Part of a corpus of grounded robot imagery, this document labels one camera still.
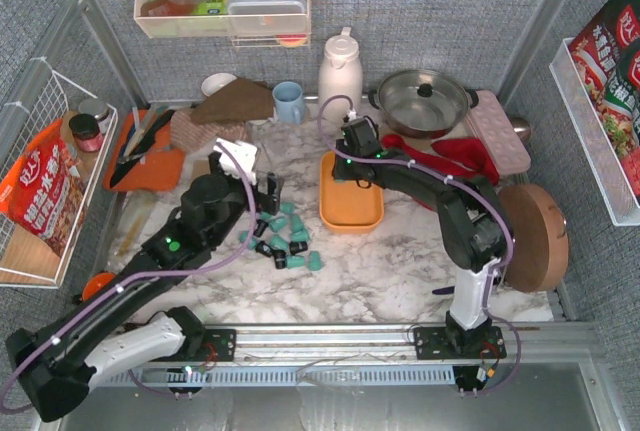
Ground black coffee capsule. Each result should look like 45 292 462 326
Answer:
272 249 287 270
253 219 269 238
289 241 308 255
255 241 273 258

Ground orange storage basket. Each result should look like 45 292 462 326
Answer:
319 151 384 234

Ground red cloth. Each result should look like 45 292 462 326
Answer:
381 134 500 186

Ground tan felt coaster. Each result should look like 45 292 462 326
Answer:
191 160 210 181

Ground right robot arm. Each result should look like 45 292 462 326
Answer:
333 117 514 356

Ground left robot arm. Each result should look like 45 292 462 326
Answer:
6 152 282 422

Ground orange cutting board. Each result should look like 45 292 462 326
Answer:
102 112 185 192

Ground striped pink cloth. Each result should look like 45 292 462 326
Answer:
169 108 252 154

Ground light blue mug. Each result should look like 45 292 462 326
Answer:
272 81 307 125

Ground white thermos jug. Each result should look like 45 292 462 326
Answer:
318 27 363 125

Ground brown cloth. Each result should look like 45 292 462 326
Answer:
190 78 274 125

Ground steel pot with lid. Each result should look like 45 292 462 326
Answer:
367 70 479 139

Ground black kitchen knife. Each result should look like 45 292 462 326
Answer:
108 110 175 189

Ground white bowl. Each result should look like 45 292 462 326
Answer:
201 72 237 97

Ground red lidded jar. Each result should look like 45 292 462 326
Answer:
69 113 104 153

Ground pink egg tray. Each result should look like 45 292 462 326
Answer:
465 89 531 177

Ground silver lidded jar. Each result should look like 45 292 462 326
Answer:
78 98 110 123

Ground orange cup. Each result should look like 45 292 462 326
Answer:
81 272 116 302

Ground purple spatula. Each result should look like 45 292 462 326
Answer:
432 286 455 296

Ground orange snack bag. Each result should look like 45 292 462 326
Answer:
1 119 85 256

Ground clear plastic containers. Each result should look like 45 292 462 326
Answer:
226 0 307 36

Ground round wooden board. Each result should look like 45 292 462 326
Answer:
499 184 569 293

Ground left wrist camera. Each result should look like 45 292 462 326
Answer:
213 138 258 185

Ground white wire basket left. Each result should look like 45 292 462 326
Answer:
1 57 119 288

